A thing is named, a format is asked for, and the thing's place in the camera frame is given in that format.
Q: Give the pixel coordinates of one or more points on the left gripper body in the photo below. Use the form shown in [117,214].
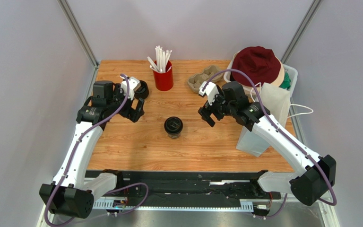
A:
[126,110]

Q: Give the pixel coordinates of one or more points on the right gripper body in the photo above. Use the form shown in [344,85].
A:
[214,107]

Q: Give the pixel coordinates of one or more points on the brown translucent coffee cup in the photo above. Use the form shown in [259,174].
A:
[174,134]

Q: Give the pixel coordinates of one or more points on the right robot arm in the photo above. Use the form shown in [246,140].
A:
[313,174]

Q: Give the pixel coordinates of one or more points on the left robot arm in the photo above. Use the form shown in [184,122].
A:
[68,194]

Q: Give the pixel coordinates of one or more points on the stack of black lids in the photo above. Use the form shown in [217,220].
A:
[142,91]

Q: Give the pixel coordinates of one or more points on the stacked pulp cup carriers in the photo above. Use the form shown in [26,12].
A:
[194,82]

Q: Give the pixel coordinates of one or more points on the red straw cup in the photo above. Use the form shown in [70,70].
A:
[164,81]

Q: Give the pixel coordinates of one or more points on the wrapped white straws bundle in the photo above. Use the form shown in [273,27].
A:
[162,59]

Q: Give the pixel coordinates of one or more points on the maroon bucket hat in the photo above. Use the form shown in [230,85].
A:
[258,63]

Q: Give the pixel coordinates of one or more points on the beige hat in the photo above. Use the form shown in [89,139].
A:
[280,77]

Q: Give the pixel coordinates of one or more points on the green cloth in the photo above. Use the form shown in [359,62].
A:
[286,84]

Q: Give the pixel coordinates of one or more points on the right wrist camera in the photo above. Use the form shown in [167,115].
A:
[210,90]

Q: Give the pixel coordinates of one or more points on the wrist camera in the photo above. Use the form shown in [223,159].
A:
[130,87]
[210,90]

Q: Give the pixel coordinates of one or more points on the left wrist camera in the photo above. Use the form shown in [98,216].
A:
[130,87]

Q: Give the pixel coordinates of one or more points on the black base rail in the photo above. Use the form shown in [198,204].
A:
[190,191]

